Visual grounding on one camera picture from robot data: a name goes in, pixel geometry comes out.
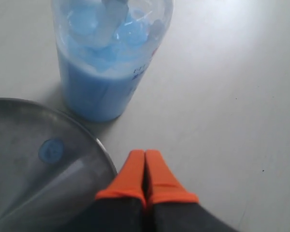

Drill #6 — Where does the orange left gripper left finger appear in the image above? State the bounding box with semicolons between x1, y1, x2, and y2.
90;150;145;232

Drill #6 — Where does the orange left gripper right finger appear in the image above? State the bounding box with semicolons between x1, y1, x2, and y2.
145;150;236;232

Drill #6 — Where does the blue pump lotion bottle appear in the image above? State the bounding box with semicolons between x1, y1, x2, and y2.
51;0;174;122

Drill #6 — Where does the round steel plate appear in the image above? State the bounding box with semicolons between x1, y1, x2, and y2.
0;98;117;232

